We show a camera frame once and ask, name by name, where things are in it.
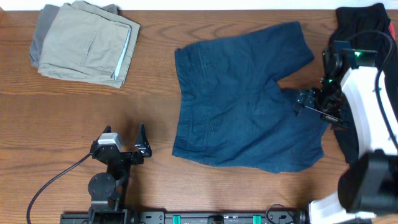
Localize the navy blue shorts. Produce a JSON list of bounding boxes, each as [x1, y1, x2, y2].
[[172, 21, 328, 173]]

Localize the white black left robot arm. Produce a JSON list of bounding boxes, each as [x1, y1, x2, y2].
[[88, 123, 152, 224]]

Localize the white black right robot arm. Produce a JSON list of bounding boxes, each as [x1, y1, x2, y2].
[[294, 41, 397, 223]]

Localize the black garment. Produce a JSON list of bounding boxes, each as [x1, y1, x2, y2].
[[329, 3, 397, 165]]

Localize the khaki folded trousers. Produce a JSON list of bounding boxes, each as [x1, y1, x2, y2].
[[38, 1, 140, 88]]

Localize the grey folded garment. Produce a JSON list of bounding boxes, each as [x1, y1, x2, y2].
[[30, 1, 131, 78]]

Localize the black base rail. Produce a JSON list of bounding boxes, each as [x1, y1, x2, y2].
[[60, 210, 308, 224]]

